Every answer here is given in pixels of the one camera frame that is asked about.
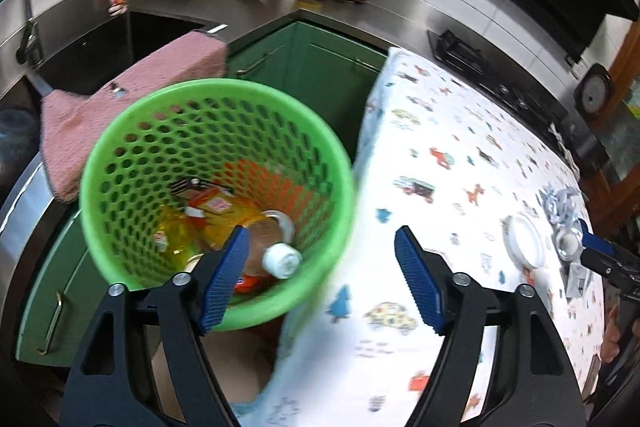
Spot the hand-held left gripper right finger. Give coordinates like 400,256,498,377
394,226,586,427

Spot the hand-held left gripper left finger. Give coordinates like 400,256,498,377
59,224,251,427

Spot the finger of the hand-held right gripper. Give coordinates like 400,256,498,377
579,218,640,259
580,250,640,280

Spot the brown tea plastic bottle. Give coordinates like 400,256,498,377
235,219,303,280

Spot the yellow plastic wrapper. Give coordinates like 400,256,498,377
155,187,266,268

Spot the white paper cup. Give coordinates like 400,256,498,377
501,214,546,269

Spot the orange snack bag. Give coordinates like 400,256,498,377
220,159,301,218

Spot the green perforated plastic basket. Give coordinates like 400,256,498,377
79,78,357,333

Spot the person's right hand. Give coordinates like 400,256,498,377
600,307,623,363

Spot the clear plastic package box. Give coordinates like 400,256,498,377
565,262,593,300

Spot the black box appliance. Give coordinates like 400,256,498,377
560,112,608,172

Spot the wooden glass door cabinet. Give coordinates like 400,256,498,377
595,27,640,218

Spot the white cartoon printed tablecloth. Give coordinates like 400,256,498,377
235,47,608,427

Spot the black rice cooker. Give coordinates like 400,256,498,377
574,63,613,118

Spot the pink towel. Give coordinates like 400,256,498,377
40,29,228,202

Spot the black gas stove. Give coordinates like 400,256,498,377
427,29,568,128

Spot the green kitchen cabinet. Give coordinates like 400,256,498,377
15,19,388,365

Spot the kitchen sink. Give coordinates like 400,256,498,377
37,9,228,95

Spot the metal faucet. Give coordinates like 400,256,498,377
15,0,56,100

